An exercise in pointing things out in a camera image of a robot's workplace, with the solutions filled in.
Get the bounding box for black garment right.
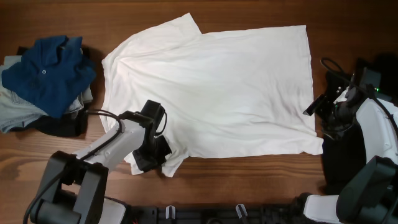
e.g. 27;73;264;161
322;53;397;195

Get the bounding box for white t-shirt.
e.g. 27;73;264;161
102;14;323;177

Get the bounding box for light blue jeans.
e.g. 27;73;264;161
0;55;93;134

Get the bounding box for blue polo shirt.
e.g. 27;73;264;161
1;35;96;118

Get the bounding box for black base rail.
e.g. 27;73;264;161
123;204;312;224

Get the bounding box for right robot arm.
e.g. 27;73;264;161
303;68;397;223

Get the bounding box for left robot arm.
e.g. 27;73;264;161
23;100;172;223

